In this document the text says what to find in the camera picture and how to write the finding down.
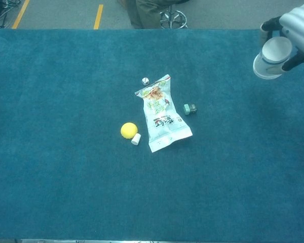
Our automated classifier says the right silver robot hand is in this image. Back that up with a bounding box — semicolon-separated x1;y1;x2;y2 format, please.
259;2;304;72

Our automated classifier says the white paper cup blue stripe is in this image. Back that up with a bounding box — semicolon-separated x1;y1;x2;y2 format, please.
252;36;293;80

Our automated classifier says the small green cube toy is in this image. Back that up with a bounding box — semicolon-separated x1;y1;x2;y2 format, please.
183;103;198;116

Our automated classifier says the white printed snack bag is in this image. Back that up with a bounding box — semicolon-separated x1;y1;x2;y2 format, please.
134;73;193;153

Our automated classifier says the person in olive trousers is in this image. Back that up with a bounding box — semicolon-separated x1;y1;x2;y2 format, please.
128;0;191;29

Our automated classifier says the yellow ball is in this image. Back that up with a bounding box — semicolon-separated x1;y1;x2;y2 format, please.
120;122;138;140

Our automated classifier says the teal table cloth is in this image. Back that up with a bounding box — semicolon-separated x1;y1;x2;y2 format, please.
0;28;304;240

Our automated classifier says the metal stand with cables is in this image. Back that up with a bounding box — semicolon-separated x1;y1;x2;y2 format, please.
0;0;21;28

